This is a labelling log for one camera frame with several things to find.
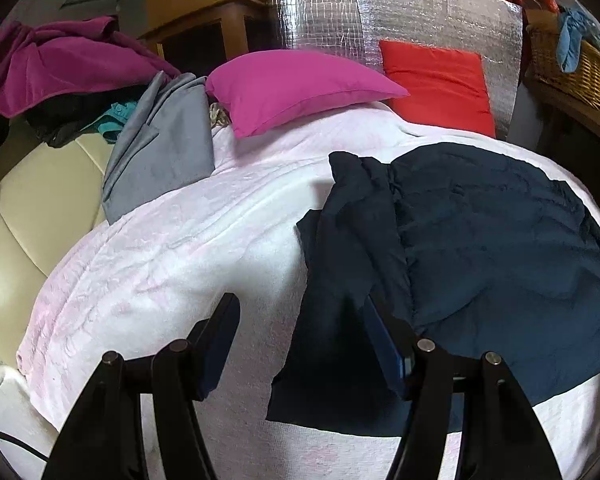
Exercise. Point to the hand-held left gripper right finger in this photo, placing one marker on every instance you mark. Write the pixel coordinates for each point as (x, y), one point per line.
(387, 355)

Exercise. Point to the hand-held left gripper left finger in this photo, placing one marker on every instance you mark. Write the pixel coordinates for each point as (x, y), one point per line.
(215, 355)

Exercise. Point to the navy blue jacket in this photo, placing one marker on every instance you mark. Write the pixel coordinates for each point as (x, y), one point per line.
(480, 260)

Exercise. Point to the white pink fleece blanket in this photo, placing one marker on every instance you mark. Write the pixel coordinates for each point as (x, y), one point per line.
(180, 260)

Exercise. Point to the grey garment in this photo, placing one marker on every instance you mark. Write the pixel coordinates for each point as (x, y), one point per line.
(155, 160)

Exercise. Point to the cream leather sofa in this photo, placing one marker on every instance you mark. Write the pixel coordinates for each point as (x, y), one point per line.
(30, 210)

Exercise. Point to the beige patterned cloth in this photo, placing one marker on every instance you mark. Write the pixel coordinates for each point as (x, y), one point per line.
(219, 116)

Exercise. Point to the teal cloth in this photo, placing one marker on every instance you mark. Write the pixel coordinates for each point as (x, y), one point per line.
(115, 120)

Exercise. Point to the red pillow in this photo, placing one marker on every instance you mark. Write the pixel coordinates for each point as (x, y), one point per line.
(435, 85)

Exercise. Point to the pink pillow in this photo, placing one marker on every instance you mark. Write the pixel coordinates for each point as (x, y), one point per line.
(290, 90)

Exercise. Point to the black garment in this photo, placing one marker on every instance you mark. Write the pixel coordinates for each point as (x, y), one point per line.
(65, 120)

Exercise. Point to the magenta cloth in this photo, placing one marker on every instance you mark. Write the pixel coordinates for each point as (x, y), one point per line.
(55, 65)

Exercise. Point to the wicker basket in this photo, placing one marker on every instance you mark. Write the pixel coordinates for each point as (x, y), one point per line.
(590, 75)

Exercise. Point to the silver insulation panel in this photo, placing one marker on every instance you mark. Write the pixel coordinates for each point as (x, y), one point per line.
(320, 15)

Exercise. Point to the blue cloth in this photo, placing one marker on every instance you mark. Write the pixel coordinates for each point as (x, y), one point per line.
(572, 40)

